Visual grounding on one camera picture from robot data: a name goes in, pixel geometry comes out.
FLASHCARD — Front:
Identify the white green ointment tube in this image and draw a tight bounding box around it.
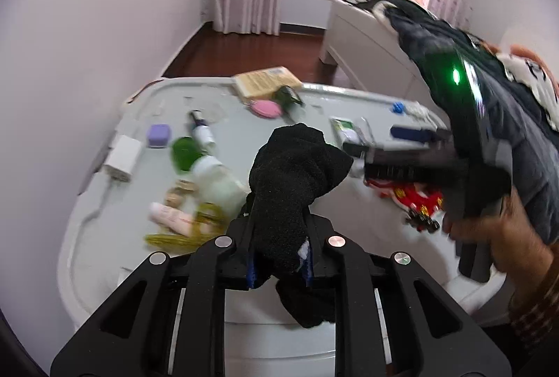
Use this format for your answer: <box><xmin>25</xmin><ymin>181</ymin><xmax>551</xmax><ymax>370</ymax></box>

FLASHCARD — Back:
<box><xmin>330</xmin><ymin>117</ymin><xmax>366</xmax><ymax>146</ymax></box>

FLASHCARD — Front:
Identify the black polka dot hair clip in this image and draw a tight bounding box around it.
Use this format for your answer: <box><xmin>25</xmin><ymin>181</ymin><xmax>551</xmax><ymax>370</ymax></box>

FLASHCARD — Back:
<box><xmin>406</xmin><ymin>209</ymin><xmax>441</xmax><ymax>234</ymax></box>

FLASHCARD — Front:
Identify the yellow-green hair claw clip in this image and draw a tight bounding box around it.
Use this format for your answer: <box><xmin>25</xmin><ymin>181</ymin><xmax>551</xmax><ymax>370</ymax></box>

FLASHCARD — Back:
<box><xmin>144</xmin><ymin>203</ymin><xmax>225</xmax><ymax>254</ymax></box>

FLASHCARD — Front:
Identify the black sock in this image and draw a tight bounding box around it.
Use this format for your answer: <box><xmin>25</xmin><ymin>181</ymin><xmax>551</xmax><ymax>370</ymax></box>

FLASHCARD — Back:
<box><xmin>245</xmin><ymin>124</ymin><xmax>353</xmax><ymax>329</ymax></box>

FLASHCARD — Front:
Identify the large green white lotion bottle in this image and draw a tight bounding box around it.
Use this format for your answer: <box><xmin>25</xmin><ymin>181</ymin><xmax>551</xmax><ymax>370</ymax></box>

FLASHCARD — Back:
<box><xmin>190</xmin><ymin>156</ymin><xmax>248</xmax><ymax>221</ymax></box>

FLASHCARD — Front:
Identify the white usb charger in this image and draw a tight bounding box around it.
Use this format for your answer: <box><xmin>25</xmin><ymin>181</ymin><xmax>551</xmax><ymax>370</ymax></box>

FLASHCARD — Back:
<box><xmin>103</xmin><ymin>135</ymin><xmax>143</xmax><ymax>182</ymax></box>

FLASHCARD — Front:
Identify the person's right hand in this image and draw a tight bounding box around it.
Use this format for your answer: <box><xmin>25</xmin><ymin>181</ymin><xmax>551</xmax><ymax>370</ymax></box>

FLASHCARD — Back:
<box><xmin>442</xmin><ymin>189</ymin><xmax>554</xmax><ymax>292</ymax></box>

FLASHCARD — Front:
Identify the blue small clip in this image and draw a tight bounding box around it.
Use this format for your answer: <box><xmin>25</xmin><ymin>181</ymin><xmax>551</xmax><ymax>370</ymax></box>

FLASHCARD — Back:
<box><xmin>391</xmin><ymin>102</ymin><xmax>406</xmax><ymax>114</ymax></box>

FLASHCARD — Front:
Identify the dark blue quilt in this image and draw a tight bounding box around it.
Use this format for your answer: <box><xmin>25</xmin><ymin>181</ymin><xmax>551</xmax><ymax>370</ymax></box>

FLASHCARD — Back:
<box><xmin>346</xmin><ymin>0</ymin><xmax>558</xmax><ymax>245</ymax></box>

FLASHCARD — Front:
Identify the pink cosmetic tube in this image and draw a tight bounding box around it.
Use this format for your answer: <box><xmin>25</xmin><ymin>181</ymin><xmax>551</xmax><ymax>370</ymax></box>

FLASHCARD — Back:
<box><xmin>149</xmin><ymin>202</ymin><xmax>194</xmax><ymax>237</ymax></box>

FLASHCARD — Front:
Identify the white patterned pillow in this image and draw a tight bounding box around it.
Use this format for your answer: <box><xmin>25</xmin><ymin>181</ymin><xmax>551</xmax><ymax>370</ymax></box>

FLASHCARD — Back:
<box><xmin>480</xmin><ymin>40</ymin><xmax>559</xmax><ymax>131</ymax></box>

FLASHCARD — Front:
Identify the dark green dropper bottle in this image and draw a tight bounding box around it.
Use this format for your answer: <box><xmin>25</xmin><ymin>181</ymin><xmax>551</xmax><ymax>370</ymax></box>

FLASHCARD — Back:
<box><xmin>272</xmin><ymin>86</ymin><xmax>304</xmax><ymax>115</ymax></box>

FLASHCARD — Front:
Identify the green bottle cap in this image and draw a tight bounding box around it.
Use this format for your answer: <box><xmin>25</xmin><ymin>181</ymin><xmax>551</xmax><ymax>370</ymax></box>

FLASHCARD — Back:
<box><xmin>170</xmin><ymin>136</ymin><xmax>205</xmax><ymax>173</ymax></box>

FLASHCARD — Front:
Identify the purple small case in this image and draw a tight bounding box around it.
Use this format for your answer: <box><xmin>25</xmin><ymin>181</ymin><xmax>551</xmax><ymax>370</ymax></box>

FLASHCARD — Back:
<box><xmin>147</xmin><ymin>124</ymin><xmax>172</xmax><ymax>148</ymax></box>

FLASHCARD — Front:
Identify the small white dark spray bottle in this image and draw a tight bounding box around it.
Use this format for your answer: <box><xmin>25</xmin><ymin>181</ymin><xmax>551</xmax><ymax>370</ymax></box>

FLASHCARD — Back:
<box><xmin>189</xmin><ymin>110</ymin><xmax>216</xmax><ymax>154</ymax></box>

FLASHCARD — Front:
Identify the white bed frame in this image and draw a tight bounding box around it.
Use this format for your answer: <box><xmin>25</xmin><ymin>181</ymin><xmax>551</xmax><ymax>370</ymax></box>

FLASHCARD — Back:
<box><xmin>319</xmin><ymin>0</ymin><xmax>448</xmax><ymax>121</ymax></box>

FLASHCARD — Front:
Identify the beige hair tie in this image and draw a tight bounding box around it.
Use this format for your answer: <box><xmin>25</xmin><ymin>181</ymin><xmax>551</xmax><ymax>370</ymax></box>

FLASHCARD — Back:
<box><xmin>163</xmin><ymin>177</ymin><xmax>200</xmax><ymax>208</ymax></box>

